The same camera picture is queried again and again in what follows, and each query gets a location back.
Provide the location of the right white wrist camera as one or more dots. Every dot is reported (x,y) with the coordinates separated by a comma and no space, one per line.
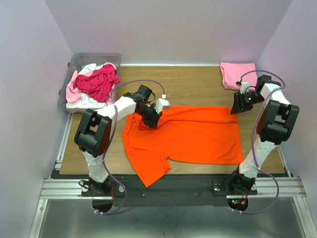
(243,85)

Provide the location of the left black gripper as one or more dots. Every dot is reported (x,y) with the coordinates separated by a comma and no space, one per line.
(152,122)

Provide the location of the folded pink t shirt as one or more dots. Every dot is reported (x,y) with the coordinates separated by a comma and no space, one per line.
(231,73)

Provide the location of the white shirt in bin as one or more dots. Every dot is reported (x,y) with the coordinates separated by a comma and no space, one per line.
(86,102)

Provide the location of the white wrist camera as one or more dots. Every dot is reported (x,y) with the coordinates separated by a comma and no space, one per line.
(161,104)
(243,85)

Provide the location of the orange t shirt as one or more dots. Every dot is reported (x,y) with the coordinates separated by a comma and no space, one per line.
(188,134)

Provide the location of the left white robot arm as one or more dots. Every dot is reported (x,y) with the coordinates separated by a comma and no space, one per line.
(97,128)

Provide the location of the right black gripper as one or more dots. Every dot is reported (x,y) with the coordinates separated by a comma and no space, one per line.
(238,105)

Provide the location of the magenta t shirt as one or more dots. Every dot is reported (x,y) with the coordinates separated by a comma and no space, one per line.
(99,84)

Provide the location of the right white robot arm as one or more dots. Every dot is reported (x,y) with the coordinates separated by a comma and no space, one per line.
(274,124)

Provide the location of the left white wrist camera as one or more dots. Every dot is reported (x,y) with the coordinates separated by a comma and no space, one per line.
(161,104)

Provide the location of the clear plastic bin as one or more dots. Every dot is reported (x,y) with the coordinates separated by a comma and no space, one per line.
(77,63)

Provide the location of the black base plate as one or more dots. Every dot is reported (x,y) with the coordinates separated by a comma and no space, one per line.
(168,191)

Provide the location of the light pink shirt in bin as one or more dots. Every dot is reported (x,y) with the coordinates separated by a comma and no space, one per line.
(72,94)

